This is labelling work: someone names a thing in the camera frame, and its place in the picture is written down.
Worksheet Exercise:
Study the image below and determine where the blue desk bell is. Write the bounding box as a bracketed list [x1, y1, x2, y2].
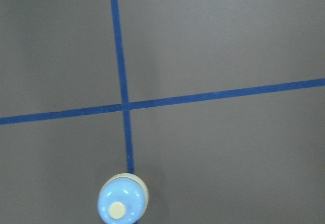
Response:
[97, 173, 149, 224]

